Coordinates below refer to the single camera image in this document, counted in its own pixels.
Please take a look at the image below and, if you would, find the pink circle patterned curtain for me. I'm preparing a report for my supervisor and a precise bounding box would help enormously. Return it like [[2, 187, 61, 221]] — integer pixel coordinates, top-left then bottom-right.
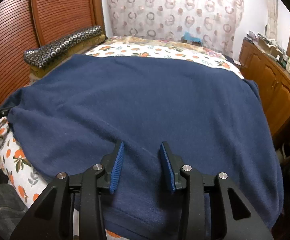
[[108, 0, 244, 56]]

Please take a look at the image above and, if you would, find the floral beige quilt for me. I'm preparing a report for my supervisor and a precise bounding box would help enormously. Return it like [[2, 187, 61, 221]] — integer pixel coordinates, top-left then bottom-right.
[[104, 36, 225, 59]]

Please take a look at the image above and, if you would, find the navy blue printed t-shirt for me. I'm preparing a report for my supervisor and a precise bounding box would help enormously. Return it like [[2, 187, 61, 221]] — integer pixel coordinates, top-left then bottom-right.
[[0, 54, 285, 240]]

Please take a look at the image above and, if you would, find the orange fruit print bedsheet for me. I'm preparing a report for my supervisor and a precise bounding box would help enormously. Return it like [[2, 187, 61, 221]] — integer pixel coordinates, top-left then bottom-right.
[[0, 41, 245, 240]]

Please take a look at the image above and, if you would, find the brown louvered wardrobe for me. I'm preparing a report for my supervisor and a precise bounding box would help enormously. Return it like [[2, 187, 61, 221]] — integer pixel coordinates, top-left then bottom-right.
[[0, 0, 104, 104]]

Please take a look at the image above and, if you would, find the long wooden sideboard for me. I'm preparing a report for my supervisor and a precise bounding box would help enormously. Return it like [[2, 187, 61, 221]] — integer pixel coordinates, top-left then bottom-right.
[[238, 38, 290, 138]]

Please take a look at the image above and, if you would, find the blue topped cardboard box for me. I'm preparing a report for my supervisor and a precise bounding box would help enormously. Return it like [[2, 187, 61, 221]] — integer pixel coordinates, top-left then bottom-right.
[[181, 31, 202, 47]]

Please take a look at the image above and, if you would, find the blue patterned garment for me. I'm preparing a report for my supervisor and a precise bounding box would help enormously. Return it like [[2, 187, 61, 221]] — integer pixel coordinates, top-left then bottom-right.
[[23, 25, 103, 69]]

